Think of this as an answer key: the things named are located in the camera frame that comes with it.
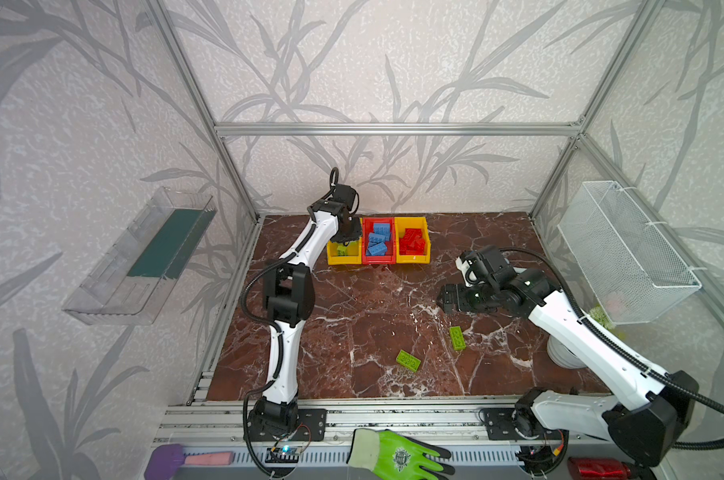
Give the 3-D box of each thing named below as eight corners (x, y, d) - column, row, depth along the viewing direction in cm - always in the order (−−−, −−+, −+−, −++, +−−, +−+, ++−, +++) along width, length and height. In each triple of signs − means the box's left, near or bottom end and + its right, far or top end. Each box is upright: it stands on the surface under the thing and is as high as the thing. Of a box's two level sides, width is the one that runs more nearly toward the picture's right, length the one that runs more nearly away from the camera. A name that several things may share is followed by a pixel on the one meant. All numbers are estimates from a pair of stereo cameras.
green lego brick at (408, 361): (395, 360, 86) (395, 358, 84) (400, 351, 88) (400, 349, 86) (416, 373, 84) (416, 370, 82) (420, 363, 86) (421, 361, 84)
